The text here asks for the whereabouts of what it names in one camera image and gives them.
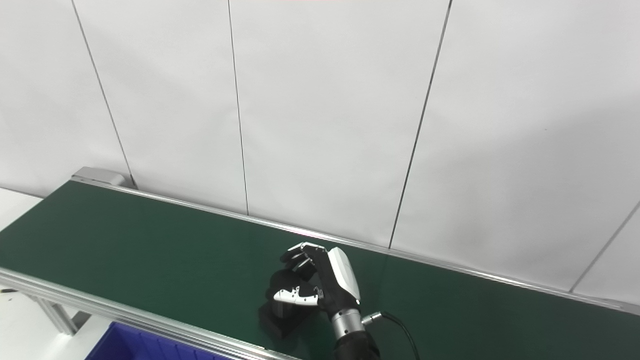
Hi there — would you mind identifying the grey conveyor end cap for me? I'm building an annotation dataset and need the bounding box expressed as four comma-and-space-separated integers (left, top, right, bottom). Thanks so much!
71, 166, 126, 188

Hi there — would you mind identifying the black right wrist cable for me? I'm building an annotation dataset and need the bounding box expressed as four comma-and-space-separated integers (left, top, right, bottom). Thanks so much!
361, 311, 421, 360

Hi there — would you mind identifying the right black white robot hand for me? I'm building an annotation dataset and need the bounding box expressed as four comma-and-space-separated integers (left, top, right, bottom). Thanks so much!
273, 242, 362, 317

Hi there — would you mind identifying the green conveyor belt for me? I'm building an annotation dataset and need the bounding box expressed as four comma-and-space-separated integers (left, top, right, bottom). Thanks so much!
0, 166, 640, 360
0, 180, 640, 360

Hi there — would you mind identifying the black cylinder block part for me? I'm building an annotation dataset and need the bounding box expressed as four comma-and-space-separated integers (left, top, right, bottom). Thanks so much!
258, 267, 321, 338

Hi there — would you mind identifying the aluminium conveyor leg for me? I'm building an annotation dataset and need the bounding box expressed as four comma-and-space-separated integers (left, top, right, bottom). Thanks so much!
22, 295, 91, 336

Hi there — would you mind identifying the blue plastic bin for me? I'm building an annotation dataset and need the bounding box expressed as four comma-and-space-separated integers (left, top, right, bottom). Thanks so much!
85, 321, 236, 360

